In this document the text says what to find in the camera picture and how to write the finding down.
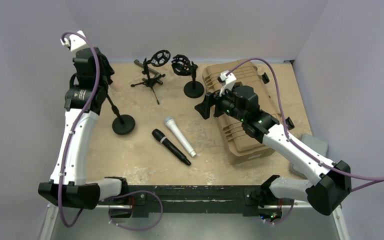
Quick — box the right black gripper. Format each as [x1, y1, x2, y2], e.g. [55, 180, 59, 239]
[195, 83, 247, 122]

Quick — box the white microphone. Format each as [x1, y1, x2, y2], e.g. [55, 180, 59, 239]
[164, 116, 197, 158]

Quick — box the black microphone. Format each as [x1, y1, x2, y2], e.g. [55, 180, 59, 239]
[151, 128, 192, 166]

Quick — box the black clip microphone stand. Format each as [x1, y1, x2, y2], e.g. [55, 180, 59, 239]
[106, 94, 136, 136]

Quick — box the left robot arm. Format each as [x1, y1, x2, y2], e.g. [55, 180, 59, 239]
[38, 47, 129, 210]

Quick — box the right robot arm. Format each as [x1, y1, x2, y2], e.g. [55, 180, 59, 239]
[194, 85, 352, 216]

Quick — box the black tripod microphone stand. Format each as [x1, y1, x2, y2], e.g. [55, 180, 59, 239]
[130, 49, 171, 105]

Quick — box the grey metal tube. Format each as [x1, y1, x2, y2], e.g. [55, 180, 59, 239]
[134, 59, 165, 85]

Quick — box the tan hard plastic case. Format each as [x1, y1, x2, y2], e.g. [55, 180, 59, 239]
[202, 59, 282, 165]

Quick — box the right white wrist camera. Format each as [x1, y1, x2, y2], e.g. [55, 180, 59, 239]
[217, 70, 237, 97]

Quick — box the black round base shock-mount stand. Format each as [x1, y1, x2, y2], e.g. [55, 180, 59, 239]
[171, 54, 205, 99]

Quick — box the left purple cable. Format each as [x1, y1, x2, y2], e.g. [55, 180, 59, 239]
[57, 31, 101, 229]

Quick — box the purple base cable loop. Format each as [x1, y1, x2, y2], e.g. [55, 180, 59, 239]
[107, 190, 164, 232]

